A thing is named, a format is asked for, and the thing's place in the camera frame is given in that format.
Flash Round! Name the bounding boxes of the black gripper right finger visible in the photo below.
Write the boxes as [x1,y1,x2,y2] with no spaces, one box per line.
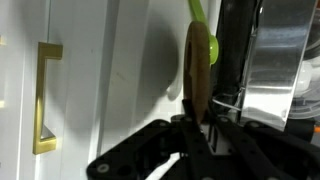
[209,103,283,180]

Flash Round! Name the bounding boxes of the gold drawer handle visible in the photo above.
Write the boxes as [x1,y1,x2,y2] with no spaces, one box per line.
[33,42,63,155]

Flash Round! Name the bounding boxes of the silver metal cup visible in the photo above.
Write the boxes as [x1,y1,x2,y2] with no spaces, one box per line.
[241,0,318,130]

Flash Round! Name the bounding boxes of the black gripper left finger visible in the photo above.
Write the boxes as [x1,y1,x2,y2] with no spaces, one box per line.
[181,100,214,180]

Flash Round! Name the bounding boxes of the green plastic spoon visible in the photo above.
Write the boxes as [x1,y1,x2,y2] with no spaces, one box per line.
[188,0,219,65]

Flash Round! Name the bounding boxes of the round wooden coaster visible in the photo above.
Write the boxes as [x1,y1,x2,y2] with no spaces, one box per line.
[183,21,210,124]

